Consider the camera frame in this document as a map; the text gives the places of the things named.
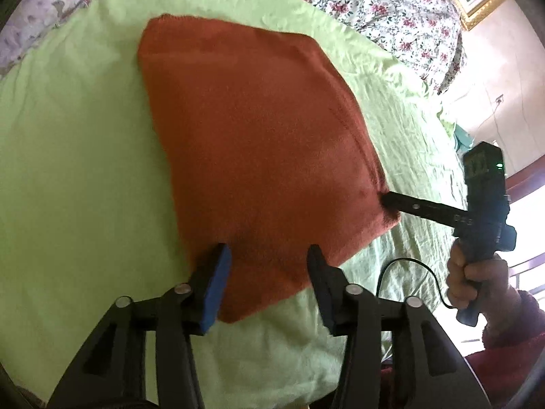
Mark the orange knitted sweater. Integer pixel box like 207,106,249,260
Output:
138,15,399,323

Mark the dark red sleeve forearm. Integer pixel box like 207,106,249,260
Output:
467,291,544,408

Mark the person's right hand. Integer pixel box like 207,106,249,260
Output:
446,240,521,332

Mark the light green bed sheet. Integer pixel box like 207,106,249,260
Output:
1,0,466,408

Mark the floral rose patterned duvet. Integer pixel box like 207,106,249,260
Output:
304,0,464,94

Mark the pale purple floral quilt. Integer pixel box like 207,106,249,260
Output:
1,0,92,75

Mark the black cable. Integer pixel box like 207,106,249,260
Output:
376,257,456,309

